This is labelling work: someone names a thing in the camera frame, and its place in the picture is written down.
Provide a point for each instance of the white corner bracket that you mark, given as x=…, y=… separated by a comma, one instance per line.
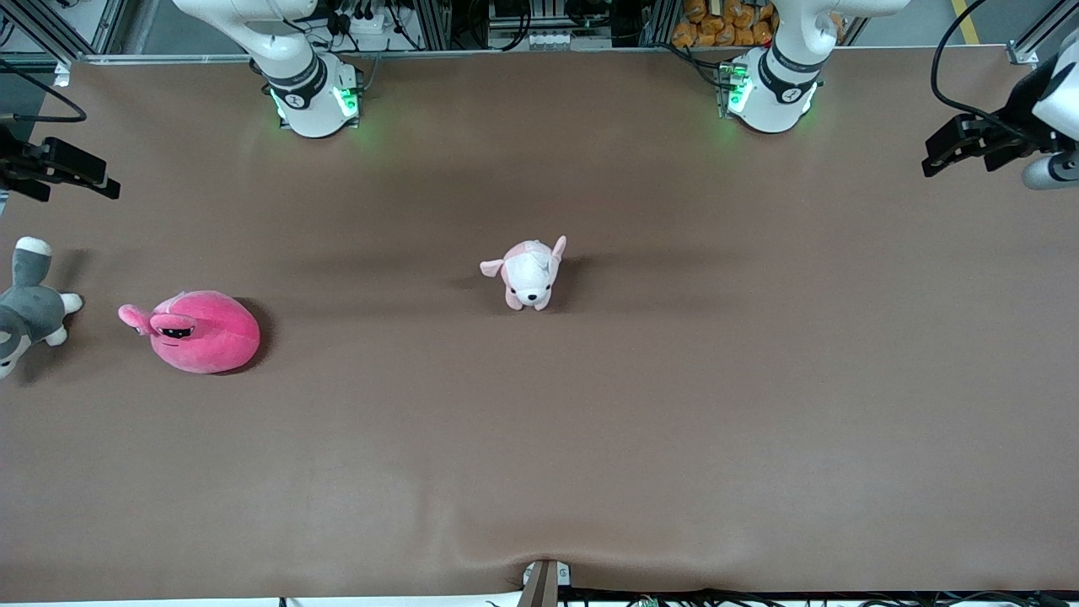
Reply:
x=61, y=74

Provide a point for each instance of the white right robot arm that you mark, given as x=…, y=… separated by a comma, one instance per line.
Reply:
x=312, y=110

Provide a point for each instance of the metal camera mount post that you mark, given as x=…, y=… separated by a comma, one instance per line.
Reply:
x=544, y=586

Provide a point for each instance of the bag of orange snacks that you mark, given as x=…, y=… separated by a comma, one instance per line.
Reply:
x=716, y=29

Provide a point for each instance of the white power strip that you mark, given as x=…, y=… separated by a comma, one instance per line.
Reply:
x=367, y=24

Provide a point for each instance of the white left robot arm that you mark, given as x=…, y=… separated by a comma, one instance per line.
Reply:
x=775, y=101

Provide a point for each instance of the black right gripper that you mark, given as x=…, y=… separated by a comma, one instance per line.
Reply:
x=15, y=162

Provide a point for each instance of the white connector strip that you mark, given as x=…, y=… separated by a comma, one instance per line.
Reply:
x=556, y=39

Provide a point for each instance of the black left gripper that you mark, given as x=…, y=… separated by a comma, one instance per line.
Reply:
x=1014, y=126

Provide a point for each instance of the bright pink plush toy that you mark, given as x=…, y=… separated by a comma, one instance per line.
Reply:
x=211, y=337

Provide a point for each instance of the grey and white plush husky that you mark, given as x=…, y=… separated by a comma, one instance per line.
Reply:
x=29, y=312

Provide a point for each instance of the pink and white plush dog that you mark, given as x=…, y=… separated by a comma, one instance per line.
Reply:
x=527, y=274

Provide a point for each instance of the aluminium frame rack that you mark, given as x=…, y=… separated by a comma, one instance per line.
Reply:
x=432, y=24

